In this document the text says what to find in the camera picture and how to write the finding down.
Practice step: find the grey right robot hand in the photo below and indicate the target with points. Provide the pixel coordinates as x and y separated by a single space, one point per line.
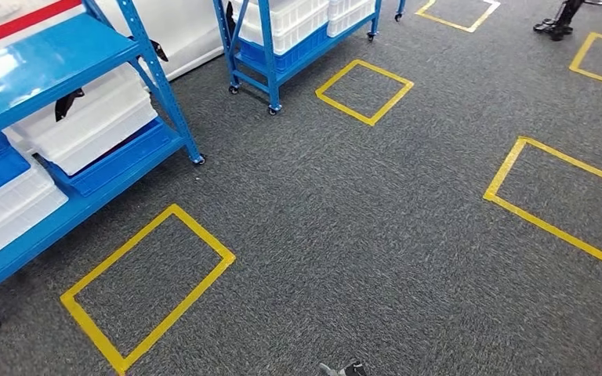
350 370

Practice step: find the blue metal shelf rack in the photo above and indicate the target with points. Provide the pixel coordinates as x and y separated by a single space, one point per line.
46 57
270 67

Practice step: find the white car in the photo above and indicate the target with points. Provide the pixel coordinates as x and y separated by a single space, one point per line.
187 31

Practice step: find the black stand legs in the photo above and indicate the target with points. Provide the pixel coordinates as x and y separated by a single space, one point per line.
558 28

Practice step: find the red barrier belt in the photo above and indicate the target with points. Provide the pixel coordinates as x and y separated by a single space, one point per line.
20 20

